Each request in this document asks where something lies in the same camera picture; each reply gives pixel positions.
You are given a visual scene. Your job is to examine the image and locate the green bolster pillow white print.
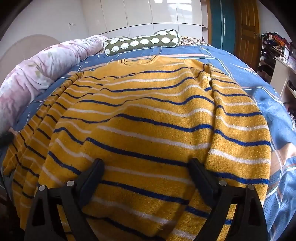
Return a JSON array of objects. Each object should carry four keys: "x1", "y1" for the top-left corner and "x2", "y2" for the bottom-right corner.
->
[{"x1": 103, "y1": 29, "x2": 180, "y2": 57}]

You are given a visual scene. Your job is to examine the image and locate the white shelf with clutter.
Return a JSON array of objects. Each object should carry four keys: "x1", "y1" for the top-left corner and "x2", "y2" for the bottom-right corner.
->
[{"x1": 257, "y1": 31, "x2": 296, "y2": 105}]

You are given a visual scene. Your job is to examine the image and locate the blue plaid bed sheet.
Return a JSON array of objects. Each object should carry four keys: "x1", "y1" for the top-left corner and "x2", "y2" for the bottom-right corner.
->
[{"x1": 0, "y1": 43, "x2": 296, "y2": 239}]

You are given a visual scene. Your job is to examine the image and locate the white glossy wardrobe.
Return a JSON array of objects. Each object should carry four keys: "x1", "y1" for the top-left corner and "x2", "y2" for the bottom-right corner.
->
[{"x1": 82, "y1": 0, "x2": 208, "y2": 40}]

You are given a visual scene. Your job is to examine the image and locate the brown wooden door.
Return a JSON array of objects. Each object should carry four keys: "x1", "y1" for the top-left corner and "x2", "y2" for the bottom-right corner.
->
[{"x1": 233, "y1": 0, "x2": 260, "y2": 62}]

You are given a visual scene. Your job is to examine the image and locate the teal door frame panel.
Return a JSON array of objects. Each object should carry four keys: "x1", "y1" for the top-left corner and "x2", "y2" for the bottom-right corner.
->
[{"x1": 207, "y1": 0, "x2": 236, "y2": 55}]

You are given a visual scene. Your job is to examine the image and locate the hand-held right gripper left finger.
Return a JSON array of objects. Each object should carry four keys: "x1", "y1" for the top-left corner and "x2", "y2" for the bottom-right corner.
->
[{"x1": 24, "y1": 159, "x2": 105, "y2": 241}]

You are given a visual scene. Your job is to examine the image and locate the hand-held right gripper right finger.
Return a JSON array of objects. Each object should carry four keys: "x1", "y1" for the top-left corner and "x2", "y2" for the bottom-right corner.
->
[{"x1": 189, "y1": 158, "x2": 269, "y2": 241}]

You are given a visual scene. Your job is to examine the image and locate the yellow striped knit sweater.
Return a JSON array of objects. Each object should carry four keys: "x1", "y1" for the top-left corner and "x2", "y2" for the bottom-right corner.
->
[{"x1": 3, "y1": 56, "x2": 272, "y2": 241}]

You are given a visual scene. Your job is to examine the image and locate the pink floral quilt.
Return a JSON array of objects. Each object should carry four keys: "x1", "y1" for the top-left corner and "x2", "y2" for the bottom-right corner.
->
[{"x1": 0, "y1": 35, "x2": 109, "y2": 135}]

